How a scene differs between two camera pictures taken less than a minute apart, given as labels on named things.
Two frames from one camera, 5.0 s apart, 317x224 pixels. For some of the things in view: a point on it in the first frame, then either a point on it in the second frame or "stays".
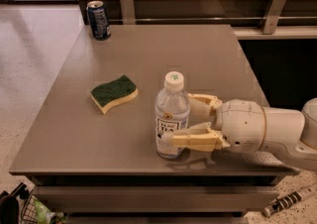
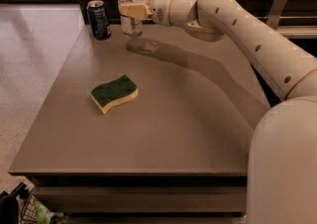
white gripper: x=241 y=125 → x=159 y=8
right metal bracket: x=276 y=8 stays
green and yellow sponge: x=111 y=93 stays
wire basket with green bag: x=36 y=213 stays
